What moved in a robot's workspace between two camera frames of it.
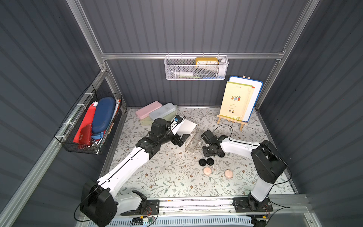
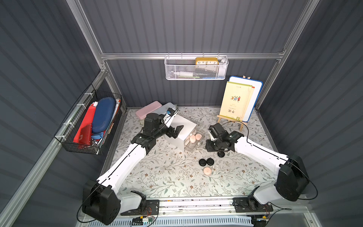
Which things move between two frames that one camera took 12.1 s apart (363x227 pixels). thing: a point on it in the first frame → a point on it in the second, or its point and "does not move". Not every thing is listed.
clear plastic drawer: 193,141 does not move
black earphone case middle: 210,161 does not move
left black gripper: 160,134 → 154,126
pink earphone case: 229,173 → 198,136
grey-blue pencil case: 165,110 does not move
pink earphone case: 207,170 does not move
